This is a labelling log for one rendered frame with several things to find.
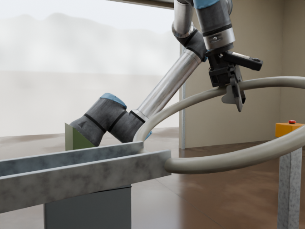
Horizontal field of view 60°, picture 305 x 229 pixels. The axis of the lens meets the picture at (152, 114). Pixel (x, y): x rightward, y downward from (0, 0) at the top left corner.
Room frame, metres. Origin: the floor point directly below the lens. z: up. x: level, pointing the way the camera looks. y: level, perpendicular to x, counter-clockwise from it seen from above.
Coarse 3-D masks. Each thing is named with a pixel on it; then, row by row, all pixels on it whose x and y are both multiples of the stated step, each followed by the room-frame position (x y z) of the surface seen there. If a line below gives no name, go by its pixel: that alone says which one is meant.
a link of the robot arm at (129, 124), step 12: (192, 36) 1.44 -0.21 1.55; (192, 48) 1.43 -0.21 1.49; (204, 48) 1.43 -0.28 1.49; (180, 60) 1.43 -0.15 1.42; (192, 60) 1.42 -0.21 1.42; (204, 60) 1.46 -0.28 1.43; (168, 72) 1.43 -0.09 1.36; (180, 72) 1.41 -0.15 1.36; (192, 72) 1.46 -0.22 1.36; (168, 84) 1.40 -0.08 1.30; (180, 84) 1.42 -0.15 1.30; (156, 96) 1.39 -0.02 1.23; (168, 96) 1.41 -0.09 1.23; (144, 108) 1.38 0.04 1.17; (156, 108) 1.39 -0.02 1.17; (120, 120) 1.35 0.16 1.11; (132, 120) 1.36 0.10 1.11; (144, 120) 1.35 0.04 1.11; (120, 132) 1.35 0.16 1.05; (132, 132) 1.34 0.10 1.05
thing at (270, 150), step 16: (256, 80) 0.81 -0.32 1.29; (272, 80) 0.77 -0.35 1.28; (288, 80) 0.72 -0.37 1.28; (304, 80) 0.67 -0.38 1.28; (192, 96) 0.88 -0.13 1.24; (208, 96) 0.87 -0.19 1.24; (160, 112) 0.83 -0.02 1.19; (176, 112) 0.86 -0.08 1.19; (144, 128) 0.74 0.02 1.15; (304, 128) 0.44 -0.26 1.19; (272, 144) 0.43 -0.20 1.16; (288, 144) 0.43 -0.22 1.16; (304, 144) 0.43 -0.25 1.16; (176, 160) 0.49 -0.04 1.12; (192, 160) 0.47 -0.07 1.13; (208, 160) 0.45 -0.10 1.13; (224, 160) 0.44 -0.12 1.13; (240, 160) 0.43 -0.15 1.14; (256, 160) 0.43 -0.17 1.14
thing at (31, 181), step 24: (120, 144) 0.57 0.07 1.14; (0, 168) 0.45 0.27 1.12; (24, 168) 0.47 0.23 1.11; (48, 168) 0.49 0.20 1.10; (72, 168) 0.41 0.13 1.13; (96, 168) 0.43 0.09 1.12; (120, 168) 0.45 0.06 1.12; (144, 168) 0.48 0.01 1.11; (0, 192) 0.36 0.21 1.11; (24, 192) 0.37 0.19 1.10; (48, 192) 0.39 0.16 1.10; (72, 192) 0.41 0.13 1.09
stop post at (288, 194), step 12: (276, 132) 1.49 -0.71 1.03; (288, 132) 1.41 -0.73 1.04; (288, 156) 1.43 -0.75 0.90; (300, 156) 1.44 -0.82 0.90; (288, 168) 1.43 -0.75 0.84; (300, 168) 1.44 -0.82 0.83; (288, 180) 1.43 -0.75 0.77; (300, 180) 1.44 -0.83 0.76; (288, 192) 1.42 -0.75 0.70; (288, 204) 1.42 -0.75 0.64; (288, 216) 1.42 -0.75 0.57; (288, 228) 1.42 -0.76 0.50
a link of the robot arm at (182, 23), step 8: (176, 0) 1.01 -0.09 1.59; (184, 0) 0.96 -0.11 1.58; (192, 0) 0.91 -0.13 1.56; (176, 8) 1.09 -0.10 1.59; (184, 8) 1.04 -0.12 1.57; (192, 8) 1.08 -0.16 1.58; (176, 16) 1.19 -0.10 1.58; (184, 16) 1.14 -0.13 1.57; (192, 16) 1.23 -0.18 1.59; (176, 24) 1.29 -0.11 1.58; (184, 24) 1.24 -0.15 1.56; (192, 24) 1.42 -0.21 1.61; (176, 32) 1.41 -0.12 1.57; (184, 32) 1.38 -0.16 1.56; (192, 32) 1.44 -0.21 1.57; (184, 40) 1.46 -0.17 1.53
